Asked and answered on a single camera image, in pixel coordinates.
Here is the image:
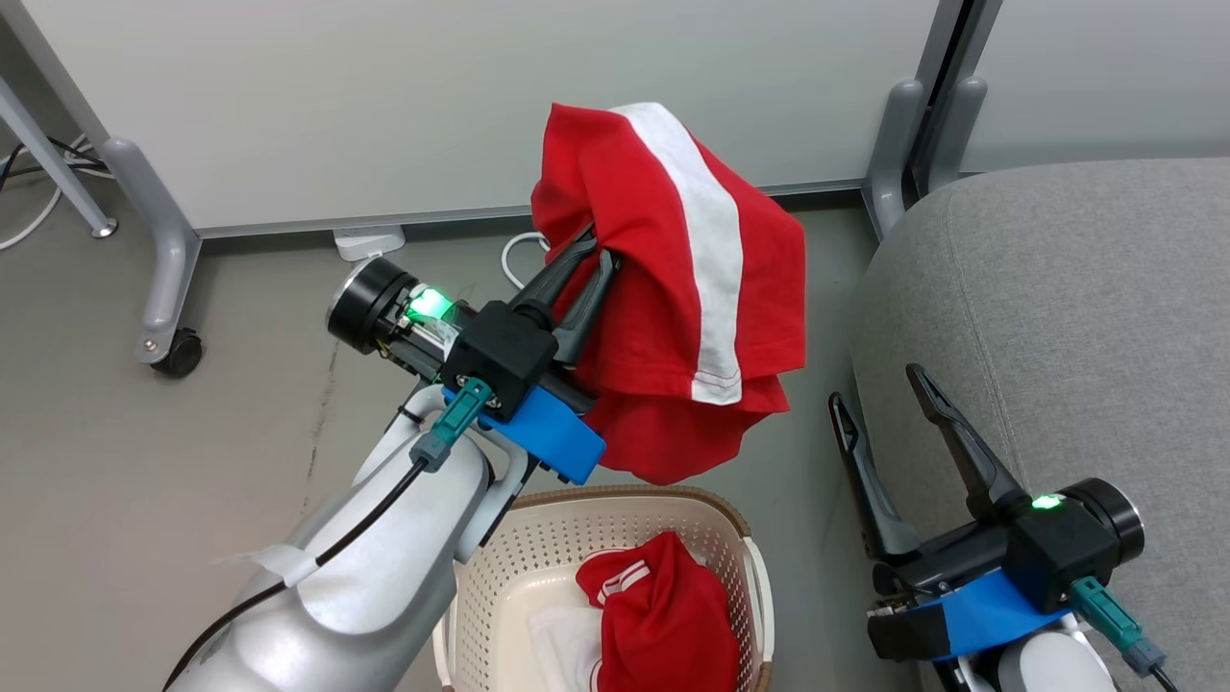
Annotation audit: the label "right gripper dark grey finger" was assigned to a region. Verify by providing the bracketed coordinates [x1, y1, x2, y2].
[905, 362, 1031, 526]
[828, 391, 925, 566]

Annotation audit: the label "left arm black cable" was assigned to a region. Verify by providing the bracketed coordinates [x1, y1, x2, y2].
[163, 377, 496, 692]

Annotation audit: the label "thin white floor cable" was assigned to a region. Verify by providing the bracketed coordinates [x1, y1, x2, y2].
[0, 135, 97, 253]

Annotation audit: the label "wide white partition panel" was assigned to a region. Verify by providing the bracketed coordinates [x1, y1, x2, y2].
[19, 0, 947, 238]

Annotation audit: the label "red shirt with white stripe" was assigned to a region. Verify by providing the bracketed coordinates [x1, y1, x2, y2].
[530, 101, 808, 486]

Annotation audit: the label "black floor cables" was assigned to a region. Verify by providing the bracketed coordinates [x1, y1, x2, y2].
[0, 135, 109, 190]

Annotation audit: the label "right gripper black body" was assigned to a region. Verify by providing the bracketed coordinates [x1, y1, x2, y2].
[867, 478, 1146, 664]

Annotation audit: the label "grey partition foot with caster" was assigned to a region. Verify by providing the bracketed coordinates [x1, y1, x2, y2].
[101, 136, 206, 379]

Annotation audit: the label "red garment with thin stripes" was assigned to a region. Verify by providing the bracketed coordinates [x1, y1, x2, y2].
[575, 531, 742, 692]

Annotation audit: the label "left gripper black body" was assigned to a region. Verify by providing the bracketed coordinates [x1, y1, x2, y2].
[326, 257, 479, 379]

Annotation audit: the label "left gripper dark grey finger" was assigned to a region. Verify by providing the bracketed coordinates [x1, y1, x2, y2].
[511, 229, 599, 318]
[553, 250, 618, 368]

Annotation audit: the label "narrow white partition panel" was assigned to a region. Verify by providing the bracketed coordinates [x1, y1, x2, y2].
[961, 0, 1230, 176]

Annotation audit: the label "white garment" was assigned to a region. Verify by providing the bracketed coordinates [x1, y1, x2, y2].
[528, 601, 606, 692]

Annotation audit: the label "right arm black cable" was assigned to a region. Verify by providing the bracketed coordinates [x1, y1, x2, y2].
[1070, 575, 1183, 692]

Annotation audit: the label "white looped cable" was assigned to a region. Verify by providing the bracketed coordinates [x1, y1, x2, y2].
[501, 231, 554, 291]

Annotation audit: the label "grey metal table leg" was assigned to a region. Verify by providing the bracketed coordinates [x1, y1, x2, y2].
[0, 75, 119, 239]

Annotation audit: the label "grey fabric sofa seat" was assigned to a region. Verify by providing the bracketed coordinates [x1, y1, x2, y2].
[850, 157, 1230, 692]

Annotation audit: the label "cream perforated laundry basket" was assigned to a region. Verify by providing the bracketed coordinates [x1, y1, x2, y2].
[432, 485, 775, 692]

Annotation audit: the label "white power strip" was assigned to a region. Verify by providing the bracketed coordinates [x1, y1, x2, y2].
[332, 225, 407, 263]

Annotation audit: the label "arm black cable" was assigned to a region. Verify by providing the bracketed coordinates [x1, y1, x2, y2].
[163, 377, 496, 692]
[1070, 575, 1183, 692]

